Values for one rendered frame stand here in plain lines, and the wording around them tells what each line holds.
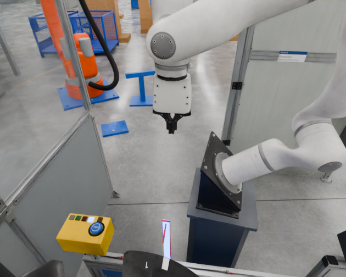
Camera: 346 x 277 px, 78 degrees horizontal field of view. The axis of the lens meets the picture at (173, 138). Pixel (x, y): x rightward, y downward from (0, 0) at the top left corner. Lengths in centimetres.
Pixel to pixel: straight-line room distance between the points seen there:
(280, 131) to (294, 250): 104
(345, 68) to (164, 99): 45
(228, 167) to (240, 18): 61
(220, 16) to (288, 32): 153
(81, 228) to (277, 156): 74
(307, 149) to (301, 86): 135
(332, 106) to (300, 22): 127
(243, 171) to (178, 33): 63
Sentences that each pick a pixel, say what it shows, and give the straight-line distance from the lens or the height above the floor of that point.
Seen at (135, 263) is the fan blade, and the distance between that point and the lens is 65.
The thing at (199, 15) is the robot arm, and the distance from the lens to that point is 41.
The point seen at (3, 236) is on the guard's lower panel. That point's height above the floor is 90.
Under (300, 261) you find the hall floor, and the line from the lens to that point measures 217.
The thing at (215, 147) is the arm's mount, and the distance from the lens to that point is 100.
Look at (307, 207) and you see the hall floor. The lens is 252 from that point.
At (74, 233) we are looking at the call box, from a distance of 87.
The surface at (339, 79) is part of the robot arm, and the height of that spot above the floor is 157.
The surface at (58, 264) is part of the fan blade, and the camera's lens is 43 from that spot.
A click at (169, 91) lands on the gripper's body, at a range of 54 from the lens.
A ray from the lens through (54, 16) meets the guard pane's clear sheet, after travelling 145.
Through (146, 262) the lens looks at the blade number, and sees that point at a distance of 65.
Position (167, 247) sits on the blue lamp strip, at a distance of 82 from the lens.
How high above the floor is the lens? 177
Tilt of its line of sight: 37 degrees down
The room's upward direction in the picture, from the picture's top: straight up
